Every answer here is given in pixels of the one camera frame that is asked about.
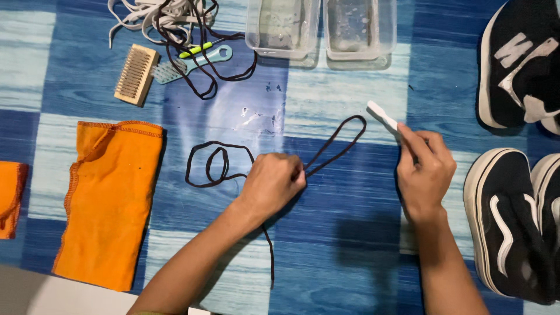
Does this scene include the person's right hand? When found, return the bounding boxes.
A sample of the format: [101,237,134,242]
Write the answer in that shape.
[396,123,458,222]

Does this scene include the person's left hand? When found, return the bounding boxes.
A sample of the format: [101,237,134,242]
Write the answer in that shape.
[238,152,307,224]

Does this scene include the long black shoelace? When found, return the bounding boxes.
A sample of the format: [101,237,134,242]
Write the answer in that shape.
[185,115,368,290]

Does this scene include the white toothbrush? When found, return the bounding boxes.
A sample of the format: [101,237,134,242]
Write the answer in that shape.
[367,101,401,133]

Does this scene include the blue checkered mat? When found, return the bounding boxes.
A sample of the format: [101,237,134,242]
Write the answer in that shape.
[0,0,560,315]

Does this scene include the tangled dark shoelace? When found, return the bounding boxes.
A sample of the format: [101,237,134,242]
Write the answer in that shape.
[153,0,259,101]

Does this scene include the clear plastic container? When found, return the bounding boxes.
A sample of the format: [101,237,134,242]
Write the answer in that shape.
[323,0,398,61]
[245,0,322,60]

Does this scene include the teal plastic brush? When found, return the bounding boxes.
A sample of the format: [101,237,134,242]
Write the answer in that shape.
[151,45,234,85]

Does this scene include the wooden scrub brush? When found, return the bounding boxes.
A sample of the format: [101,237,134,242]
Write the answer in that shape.
[114,43,161,108]

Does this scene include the large orange cloth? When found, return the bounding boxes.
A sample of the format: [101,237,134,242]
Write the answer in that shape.
[52,120,164,292]

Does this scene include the tangled white shoelaces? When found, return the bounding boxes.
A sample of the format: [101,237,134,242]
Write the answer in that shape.
[107,0,216,49]

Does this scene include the black sneaker with white stripe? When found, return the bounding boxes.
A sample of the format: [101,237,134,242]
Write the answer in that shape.
[463,148,557,306]
[530,153,560,302]

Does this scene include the black sneaker with grey letter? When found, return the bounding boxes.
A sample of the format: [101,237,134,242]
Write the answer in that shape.
[476,0,560,130]

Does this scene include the small orange cloth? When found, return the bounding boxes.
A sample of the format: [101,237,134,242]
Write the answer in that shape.
[0,161,29,240]

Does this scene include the green-handled thin tool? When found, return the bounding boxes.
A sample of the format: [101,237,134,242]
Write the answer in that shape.
[178,38,225,60]

